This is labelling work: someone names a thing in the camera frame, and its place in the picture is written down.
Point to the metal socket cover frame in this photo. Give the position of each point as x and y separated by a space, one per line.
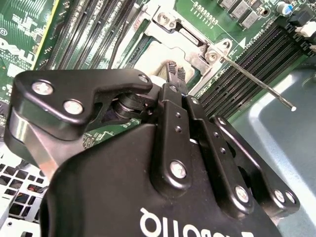
195 59

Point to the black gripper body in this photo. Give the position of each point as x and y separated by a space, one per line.
111 185

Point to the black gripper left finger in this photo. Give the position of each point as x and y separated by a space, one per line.
74 84

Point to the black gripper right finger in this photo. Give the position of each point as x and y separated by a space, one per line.
222 168

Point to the silver green CPU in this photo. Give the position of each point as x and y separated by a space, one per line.
160 56

